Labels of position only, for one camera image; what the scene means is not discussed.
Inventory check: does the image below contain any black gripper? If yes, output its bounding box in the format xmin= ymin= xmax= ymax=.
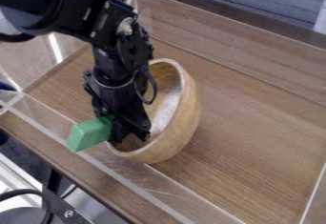
xmin=83 ymin=70 xmax=153 ymax=143

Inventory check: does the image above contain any green rectangular block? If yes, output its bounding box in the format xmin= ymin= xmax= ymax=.
xmin=67 ymin=115 xmax=115 ymax=153

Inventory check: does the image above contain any brown wooden bowl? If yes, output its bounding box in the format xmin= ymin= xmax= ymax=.
xmin=107 ymin=58 xmax=202 ymax=164

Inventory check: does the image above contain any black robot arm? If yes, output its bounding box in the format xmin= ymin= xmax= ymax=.
xmin=0 ymin=0 xmax=157 ymax=142

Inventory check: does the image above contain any black table leg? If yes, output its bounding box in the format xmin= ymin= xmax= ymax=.
xmin=47 ymin=170 xmax=63 ymax=193

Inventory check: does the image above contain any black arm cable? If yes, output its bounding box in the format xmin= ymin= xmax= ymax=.
xmin=133 ymin=69 xmax=159 ymax=106

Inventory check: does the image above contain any black metal bracket with screw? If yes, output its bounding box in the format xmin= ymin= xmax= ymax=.
xmin=42 ymin=189 xmax=95 ymax=224

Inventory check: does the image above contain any black cable loop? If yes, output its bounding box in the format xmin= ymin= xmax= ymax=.
xmin=0 ymin=189 xmax=59 ymax=224

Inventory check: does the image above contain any clear acrylic tray enclosure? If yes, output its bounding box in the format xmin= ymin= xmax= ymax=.
xmin=0 ymin=0 xmax=326 ymax=224

